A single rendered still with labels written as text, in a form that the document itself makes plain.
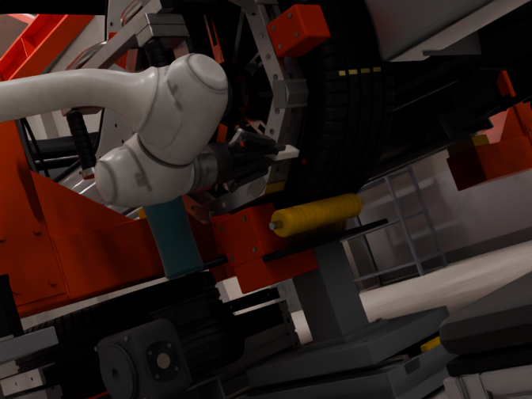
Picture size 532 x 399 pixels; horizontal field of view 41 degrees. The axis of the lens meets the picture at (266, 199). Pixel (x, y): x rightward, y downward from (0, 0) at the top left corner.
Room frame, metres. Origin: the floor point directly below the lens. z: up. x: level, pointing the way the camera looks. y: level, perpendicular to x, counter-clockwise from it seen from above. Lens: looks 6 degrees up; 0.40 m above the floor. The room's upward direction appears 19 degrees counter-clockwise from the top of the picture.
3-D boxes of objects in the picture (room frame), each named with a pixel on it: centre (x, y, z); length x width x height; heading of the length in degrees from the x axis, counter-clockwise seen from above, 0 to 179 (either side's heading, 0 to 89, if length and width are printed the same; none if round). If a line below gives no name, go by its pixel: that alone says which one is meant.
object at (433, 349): (1.71, -0.07, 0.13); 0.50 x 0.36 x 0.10; 44
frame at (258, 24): (1.59, 0.06, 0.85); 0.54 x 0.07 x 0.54; 44
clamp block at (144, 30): (1.32, 0.08, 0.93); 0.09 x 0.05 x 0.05; 134
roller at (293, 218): (1.57, -0.10, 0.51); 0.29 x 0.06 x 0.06; 134
